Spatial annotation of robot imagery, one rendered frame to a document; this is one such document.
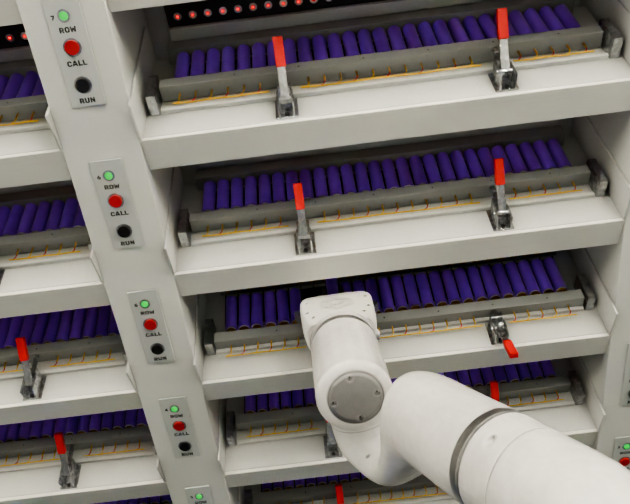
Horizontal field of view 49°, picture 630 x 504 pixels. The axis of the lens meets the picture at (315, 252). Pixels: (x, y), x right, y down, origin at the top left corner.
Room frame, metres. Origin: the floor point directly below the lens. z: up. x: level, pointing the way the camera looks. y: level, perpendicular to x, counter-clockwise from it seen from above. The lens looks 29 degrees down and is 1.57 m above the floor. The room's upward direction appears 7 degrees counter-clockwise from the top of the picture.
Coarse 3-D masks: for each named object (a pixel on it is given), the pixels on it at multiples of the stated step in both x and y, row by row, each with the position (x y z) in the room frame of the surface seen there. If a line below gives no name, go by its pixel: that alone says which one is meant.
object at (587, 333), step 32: (544, 256) 0.95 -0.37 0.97; (576, 256) 0.92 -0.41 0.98; (576, 288) 0.87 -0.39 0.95; (224, 320) 0.91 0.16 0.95; (512, 320) 0.84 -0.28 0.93; (544, 320) 0.83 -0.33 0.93; (576, 320) 0.82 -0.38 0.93; (608, 320) 0.80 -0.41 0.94; (288, 352) 0.83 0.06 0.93; (384, 352) 0.81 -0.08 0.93; (416, 352) 0.80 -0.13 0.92; (448, 352) 0.80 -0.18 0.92; (480, 352) 0.79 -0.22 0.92; (544, 352) 0.80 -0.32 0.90; (576, 352) 0.80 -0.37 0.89; (224, 384) 0.80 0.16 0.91; (256, 384) 0.80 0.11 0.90; (288, 384) 0.80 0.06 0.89
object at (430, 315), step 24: (408, 312) 0.85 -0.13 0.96; (432, 312) 0.85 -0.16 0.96; (456, 312) 0.84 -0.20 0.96; (480, 312) 0.84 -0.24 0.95; (504, 312) 0.84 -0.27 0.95; (528, 312) 0.83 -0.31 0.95; (216, 336) 0.85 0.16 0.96; (240, 336) 0.85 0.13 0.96; (264, 336) 0.84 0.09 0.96; (288, 336) 0.84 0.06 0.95
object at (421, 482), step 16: (304, 480) 0.90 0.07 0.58; (320, 480) 0.89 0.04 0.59; (336, 480) 0.89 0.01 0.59; (352, 480) 0.89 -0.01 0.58; (368, 480) 0.88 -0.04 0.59; (416, 480) 0.86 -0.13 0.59; (240, 496) 0.86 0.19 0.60; (256, 496) 0.87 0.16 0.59; (272, 496) 0.87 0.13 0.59; (288, 496) 0.87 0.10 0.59; (304, 496) 0.86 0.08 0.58; (320, 496) 0.86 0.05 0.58; (336, 496) 0.83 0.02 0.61; (352, 496) 0.87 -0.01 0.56; (368, 496) 0.86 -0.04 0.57; (384, 496) 0.86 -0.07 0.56; (400, 496) 0.86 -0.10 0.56; (416, 496) 0.85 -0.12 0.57; (432, 496) 0.85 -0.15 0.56; (448, 496) 0.84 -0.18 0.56
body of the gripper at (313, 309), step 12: (312, 300) 0.80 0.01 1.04; (324, 300) 0.79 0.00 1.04; (336, 300) 0.79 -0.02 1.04; (348, 300) 0.78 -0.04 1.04; (360, 300) 0.78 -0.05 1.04; (300, 312) 0.79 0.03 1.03; (312, 312) 0.76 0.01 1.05; (324, 312) 0.75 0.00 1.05; (360, 312) 0.74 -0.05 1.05; (372, 312) 0.74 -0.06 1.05; (312, 324) 0.72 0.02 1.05; (372, 324) 0.72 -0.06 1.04
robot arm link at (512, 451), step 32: (512, 416) 0.40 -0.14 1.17; (480, 448) 0.38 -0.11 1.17; (512, 448) 0.36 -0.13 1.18; (544, 448) 0.35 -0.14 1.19; (576, 448) 0.34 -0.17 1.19; (480, 480) 0.36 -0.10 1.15; (512, 480) 0.34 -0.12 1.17; (544, 480) 0.32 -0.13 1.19; (576, 480) 0.31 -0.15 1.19; (608, 480) 0.31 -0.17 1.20
